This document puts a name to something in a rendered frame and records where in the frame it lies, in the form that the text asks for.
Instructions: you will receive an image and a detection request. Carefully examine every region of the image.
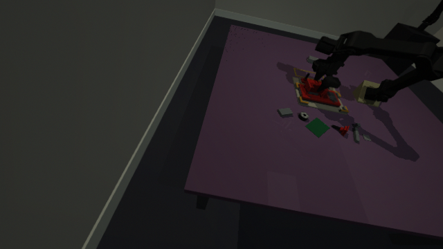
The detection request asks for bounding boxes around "dark green flat square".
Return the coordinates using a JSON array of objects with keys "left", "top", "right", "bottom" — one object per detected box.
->
[{"left": 305, "top": 118, "right": 329, "bottom": 138}]

